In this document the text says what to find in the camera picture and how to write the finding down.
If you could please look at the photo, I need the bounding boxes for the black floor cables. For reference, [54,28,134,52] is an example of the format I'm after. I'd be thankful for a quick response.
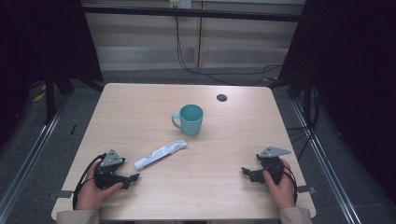
[285,87,322,161]

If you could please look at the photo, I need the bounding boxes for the person's left hand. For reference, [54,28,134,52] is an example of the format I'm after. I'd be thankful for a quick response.
[75,178,124,211]

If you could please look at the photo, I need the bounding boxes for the hand-held gripper black cable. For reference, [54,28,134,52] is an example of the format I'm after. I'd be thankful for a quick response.
[281,165,299,205]
[72,152,107,211]

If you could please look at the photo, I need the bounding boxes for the black metal stand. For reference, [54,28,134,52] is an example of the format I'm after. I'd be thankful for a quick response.
[44,66,58,125]
[303,73,315,126]

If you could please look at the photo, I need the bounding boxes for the white plastic-wrapped packet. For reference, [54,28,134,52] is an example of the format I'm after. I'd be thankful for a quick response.
[134,139,189,171]

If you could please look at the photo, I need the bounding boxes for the metal floor rail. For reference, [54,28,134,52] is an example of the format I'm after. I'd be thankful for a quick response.
[290,98,363,224]
[0,94,69,217]

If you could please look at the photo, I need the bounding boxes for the teal mug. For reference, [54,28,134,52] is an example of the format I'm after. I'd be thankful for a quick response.
[171,104,205,137]

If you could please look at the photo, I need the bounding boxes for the left hand-held gripper black cable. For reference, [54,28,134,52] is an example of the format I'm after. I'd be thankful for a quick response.
[72,152,107,211]

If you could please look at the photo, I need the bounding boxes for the right hand-held gripper black cable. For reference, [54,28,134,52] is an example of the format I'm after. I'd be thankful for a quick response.
[281,165,299,205]

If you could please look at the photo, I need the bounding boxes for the black wall cable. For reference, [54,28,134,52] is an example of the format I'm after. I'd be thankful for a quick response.
[174,15,284,86]

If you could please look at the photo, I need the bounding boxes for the white wall socket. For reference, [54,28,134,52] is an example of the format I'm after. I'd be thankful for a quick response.
[169,0,192,9]

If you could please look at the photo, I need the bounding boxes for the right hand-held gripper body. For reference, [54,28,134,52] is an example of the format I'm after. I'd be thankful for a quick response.
[252,146,292,186]

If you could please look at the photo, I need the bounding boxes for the black curtain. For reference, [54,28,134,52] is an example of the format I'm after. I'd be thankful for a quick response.
[0,0,105,138]
[277,0,396,203]

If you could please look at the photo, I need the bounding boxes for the grey tape strip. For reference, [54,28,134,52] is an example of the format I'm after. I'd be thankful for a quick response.
[49,189,74,200]
[296,185,317,195]

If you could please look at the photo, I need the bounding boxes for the person's right hand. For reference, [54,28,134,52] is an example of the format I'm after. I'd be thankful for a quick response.
[262,159,296,210]

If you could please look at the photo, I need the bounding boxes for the black horizontal bar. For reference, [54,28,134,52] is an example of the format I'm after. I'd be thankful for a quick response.
[81,5,303,23]

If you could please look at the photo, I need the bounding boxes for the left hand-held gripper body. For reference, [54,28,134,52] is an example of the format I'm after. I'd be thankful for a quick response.
[94,149,133,190]

